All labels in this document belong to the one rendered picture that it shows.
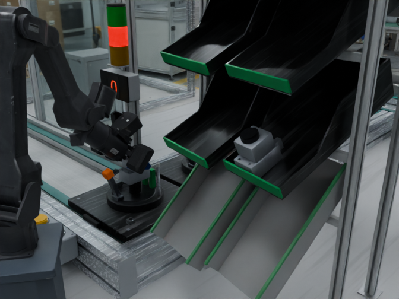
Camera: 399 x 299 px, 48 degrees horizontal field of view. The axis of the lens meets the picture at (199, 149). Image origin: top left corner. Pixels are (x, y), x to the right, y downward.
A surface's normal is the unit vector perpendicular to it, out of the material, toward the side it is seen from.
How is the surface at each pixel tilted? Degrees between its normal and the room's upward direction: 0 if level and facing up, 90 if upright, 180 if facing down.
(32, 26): 90
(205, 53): 25
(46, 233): 0
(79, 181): 0
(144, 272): 90
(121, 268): 90
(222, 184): 45
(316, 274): 0
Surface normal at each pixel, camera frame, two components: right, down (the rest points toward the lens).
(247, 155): -0.74, 0.59
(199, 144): -0.34, -0.74
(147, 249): 0.72, 0.27
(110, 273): -0.69, 0.28
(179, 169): 0.00, -0.92
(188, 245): -0.58, -0.49
